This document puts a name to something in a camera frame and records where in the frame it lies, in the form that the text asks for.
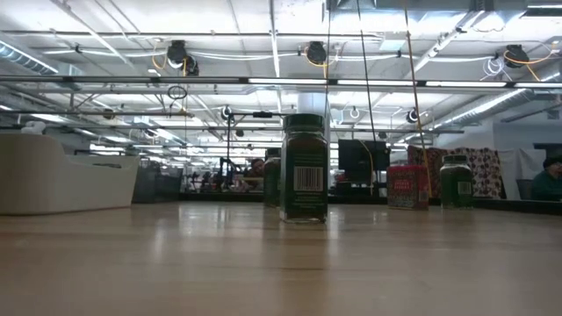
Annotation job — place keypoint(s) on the black stand frame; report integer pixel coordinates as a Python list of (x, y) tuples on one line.
[(262, 114)]

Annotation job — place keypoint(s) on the silver ventilation duct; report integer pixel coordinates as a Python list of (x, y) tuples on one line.
[(483, 109), (26, 59)]

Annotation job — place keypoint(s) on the person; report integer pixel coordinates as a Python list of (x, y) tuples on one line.
[(549, 186), (255, 167)]

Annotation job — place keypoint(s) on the black background robot arm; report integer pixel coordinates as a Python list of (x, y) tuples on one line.
[(224, 173)]

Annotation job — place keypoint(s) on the black table frame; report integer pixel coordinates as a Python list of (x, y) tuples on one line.
[(364, 198)]

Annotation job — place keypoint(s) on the red-lidded spice tin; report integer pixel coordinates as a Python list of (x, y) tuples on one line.
[(408, 191)]

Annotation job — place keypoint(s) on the long overhead light bar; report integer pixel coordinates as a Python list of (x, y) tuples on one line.
[(285, 81)]

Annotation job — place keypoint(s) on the small black ceiling reel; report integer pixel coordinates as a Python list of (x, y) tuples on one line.
[(226, 112), (412, 116)]

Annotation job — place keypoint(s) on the floral patterned cloth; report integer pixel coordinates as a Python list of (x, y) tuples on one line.
[(487, 175)]

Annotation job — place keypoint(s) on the green-lidded glass spice jar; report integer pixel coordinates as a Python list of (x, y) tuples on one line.
[(272, 180), (304, 175), (456, 184)]

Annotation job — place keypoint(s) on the white plastic bin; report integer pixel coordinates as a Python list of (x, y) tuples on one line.
[(66, 184)]

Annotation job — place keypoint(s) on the black monitor screen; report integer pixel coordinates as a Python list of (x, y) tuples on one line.
[(358, 160)]

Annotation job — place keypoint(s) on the white cloth sheet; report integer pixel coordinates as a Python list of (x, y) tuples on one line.
[(516, 167)]

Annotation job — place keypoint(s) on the white round column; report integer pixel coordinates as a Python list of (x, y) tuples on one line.
[(314, 103)]

